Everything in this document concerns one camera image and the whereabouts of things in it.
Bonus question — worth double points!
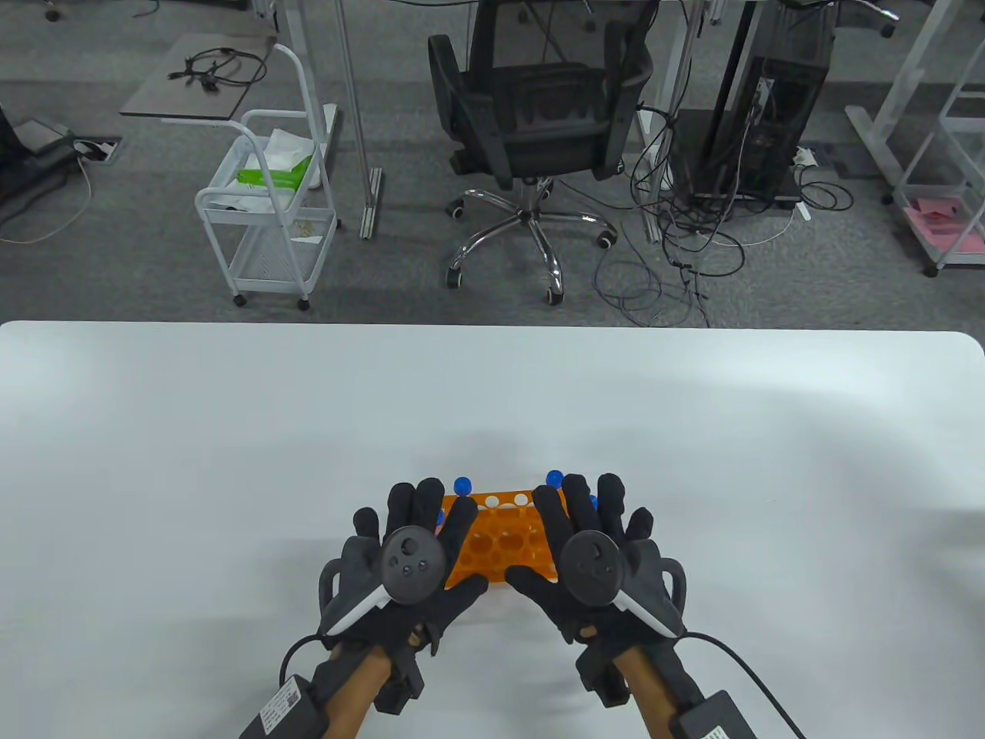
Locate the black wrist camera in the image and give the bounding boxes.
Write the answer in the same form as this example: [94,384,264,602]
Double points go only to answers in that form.
[576,643,632,709]
[376,643,426,717]

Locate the black equipment base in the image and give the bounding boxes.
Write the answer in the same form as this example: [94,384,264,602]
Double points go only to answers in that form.
[0,104,82,205]

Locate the black cable bundle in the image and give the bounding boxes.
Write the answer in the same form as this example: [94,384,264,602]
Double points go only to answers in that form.
[168,46,269,92]

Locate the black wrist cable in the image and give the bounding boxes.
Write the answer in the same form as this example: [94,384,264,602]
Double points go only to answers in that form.
[685,631,809,739]
[279,635,320,682]

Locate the black labelled sensor box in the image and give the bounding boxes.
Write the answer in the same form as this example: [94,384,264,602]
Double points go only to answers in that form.
[668,691,759,739]
[239,675,328,739]

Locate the orange test tube rack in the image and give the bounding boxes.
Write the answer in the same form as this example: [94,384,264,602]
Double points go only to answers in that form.
[439,491,570,587]

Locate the black office chair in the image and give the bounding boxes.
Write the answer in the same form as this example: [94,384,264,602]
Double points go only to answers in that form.
[427,0,655,305]

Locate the grey metal desk leg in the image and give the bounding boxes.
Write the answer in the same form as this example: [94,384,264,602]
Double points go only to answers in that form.
[332,0,384,241]
[639,0,705,243]

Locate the tangle of black floor cables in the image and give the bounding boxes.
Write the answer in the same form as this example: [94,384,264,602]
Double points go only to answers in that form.
[591,100,855,328]

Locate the person's right forearm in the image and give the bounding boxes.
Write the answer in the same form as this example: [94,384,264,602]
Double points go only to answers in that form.
[623,643,693,739]

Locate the person's left forearm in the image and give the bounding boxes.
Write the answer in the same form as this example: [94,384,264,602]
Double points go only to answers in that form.
[319,643,393,739]

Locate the person's right hand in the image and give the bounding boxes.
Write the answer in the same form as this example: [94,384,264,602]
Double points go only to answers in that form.
[504,472,672,649]

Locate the white desk frame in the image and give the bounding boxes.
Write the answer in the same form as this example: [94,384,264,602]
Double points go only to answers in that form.
[845,0,955,189]

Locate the black chair base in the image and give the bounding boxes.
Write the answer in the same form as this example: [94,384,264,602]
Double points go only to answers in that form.
[777,0,901,39]

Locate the black and white tracking controller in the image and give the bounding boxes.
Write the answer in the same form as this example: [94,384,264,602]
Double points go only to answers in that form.
[318,525,449,638]
[556,531,688,638]

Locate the green packet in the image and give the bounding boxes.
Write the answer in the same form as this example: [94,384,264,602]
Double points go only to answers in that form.
[235,158,315,189]

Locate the pink paper sheet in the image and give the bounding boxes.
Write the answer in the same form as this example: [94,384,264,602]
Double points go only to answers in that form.
[904,196,985,259]

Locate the white plastic bag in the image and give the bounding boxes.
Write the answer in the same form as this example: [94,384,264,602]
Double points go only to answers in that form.
[265,127,320,174]

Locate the white shelf trolley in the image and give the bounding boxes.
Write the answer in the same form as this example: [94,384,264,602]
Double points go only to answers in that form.
[893,69,985,278]

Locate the black computer tower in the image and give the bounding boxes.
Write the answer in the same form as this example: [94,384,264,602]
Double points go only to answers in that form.
[673,0,836,209]

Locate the person's left hand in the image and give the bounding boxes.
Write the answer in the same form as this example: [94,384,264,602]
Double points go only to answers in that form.
[337,479,492,657]

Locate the white wire trolley cart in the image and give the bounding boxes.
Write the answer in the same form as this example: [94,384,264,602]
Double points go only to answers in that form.
[194,109,341,311]

